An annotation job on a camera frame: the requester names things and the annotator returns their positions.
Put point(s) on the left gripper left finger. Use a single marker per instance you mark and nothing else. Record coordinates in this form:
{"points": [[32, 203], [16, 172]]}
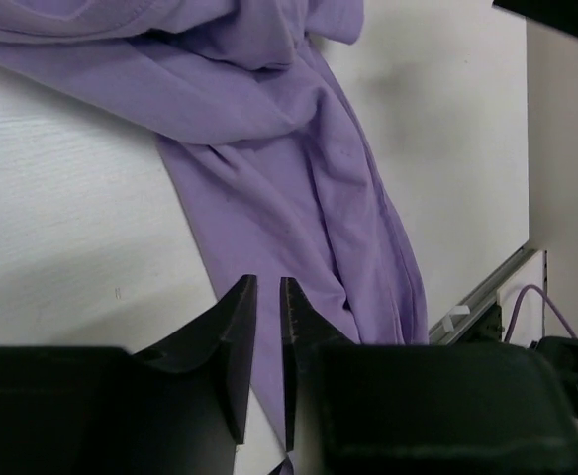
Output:
{"points": [[192, 400]]}

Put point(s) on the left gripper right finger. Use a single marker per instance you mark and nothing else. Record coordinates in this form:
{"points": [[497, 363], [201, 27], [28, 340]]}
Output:
{"points": [[322, 402]]}

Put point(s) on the purple t shirt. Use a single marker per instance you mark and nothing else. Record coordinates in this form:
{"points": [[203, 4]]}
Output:
{"points": [[153, 152]]}

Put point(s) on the aluminium rail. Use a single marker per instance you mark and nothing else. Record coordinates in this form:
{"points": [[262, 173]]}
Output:
{"points": [[457, 322]]}

